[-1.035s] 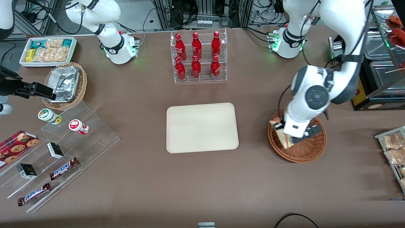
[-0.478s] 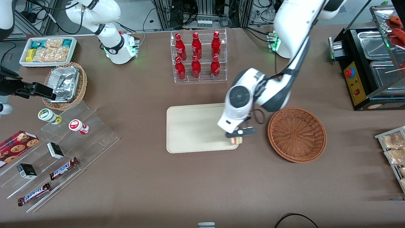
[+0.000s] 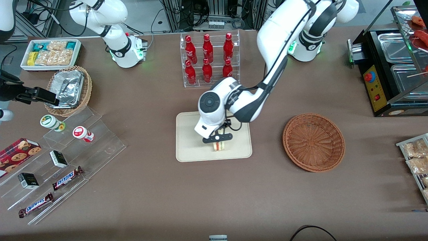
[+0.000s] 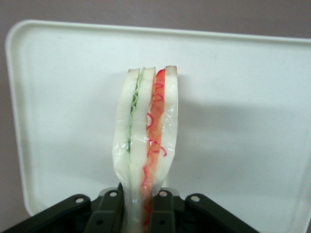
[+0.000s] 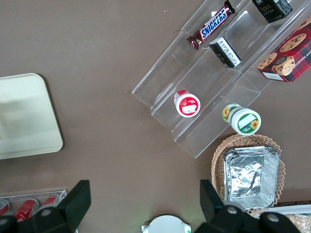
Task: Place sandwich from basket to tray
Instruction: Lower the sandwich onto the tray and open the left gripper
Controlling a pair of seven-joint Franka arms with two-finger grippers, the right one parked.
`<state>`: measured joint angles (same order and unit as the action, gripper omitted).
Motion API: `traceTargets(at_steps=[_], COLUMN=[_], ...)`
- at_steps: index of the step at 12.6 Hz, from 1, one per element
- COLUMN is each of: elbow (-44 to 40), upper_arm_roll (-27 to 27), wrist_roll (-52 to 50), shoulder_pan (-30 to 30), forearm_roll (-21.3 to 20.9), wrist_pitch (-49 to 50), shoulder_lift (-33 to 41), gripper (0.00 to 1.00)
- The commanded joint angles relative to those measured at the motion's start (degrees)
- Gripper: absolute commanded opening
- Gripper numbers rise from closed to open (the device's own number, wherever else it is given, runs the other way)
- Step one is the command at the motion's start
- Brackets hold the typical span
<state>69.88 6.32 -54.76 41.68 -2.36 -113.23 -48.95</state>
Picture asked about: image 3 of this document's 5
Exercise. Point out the red sausages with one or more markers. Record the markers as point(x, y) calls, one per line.
point(422, 35)

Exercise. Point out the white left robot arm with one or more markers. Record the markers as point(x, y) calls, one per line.
point(277, 30)

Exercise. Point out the stacked foil containers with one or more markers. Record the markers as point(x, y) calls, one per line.
point(68, 88)

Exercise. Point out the grey device at table edge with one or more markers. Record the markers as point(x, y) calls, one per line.
point(218, 238)

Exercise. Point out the clear acrylic stepped stand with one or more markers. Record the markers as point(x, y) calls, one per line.
point(97, 147)

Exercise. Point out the snickers bar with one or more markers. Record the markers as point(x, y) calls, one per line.
point(67, 178)
point(35, 205)

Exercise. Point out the round brown wicker basket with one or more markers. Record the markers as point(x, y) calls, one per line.
point(314, 144)

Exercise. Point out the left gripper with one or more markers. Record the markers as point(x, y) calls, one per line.
point(223, 126)

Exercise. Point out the clear bag of crackers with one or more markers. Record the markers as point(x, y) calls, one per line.
point(55, 57)
point(57, 45)

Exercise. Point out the grey snack tray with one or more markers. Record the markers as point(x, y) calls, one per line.
point(401, 144)

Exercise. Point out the small black carton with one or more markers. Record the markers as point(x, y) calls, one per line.
point(58, 159)
point(28, 181)

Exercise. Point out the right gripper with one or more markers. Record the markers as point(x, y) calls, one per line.
point(9, 89)

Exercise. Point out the white rectangular snack bin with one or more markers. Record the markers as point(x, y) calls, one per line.
point(25, 65)

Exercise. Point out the steel warmer pan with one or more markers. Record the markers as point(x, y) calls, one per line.
point(408, 78)
point(394, 47)

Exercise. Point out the yellow snack packet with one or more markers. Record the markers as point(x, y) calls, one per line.
point(32, 58)

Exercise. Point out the triangle sandwich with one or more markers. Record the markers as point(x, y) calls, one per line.
point(218, 146)

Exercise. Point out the black food warmer machine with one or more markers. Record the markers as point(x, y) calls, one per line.
point(374, 90)

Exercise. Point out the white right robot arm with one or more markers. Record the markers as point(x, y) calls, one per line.
point(117, 40)

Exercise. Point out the green lid yogurt cup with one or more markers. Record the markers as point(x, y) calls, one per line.
point(50, 121)

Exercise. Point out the clear bag of fried snacks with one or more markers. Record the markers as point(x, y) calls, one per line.
point(416, 148)
point(418, 165)

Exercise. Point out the clear acrylic bottle rack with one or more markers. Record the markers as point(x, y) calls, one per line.
point(215, 78)

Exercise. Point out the small teal snack packet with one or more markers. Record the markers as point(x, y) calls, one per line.
point(71, 45)

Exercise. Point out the cream plastic tray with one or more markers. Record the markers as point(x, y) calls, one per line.
point(190, 147)

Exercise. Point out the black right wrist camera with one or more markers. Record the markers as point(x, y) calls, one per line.
point(45, 96)

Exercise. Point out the red cola bottle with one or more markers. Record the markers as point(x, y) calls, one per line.
point(190, 50)
point(228, 47)
point(207, 48)
point(207, 72)
point(190, 73)
point(227, 69)

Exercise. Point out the light wicker basket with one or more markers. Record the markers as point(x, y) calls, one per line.
point(87, 90)

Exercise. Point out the red cookie box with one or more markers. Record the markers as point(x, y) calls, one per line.
point(16, 154)

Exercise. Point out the red lid yogurt cup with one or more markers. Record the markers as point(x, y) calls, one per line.
point(81, 133)

